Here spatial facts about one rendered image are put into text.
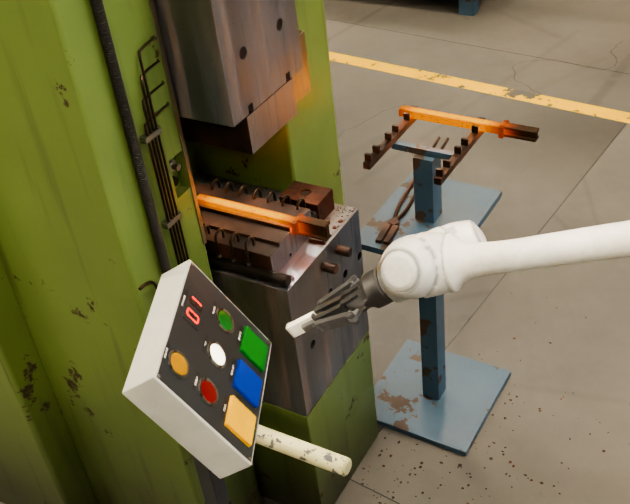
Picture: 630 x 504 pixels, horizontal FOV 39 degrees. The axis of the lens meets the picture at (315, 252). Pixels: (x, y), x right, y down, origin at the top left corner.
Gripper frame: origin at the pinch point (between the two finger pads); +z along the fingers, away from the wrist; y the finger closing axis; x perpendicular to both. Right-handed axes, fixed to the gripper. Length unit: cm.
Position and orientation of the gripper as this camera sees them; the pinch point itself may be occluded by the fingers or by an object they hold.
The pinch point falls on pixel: (303, 324)
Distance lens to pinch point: 182.9
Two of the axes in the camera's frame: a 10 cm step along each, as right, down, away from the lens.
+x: -5.9, -6.7, -4.6
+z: -8.1, 4.3, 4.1
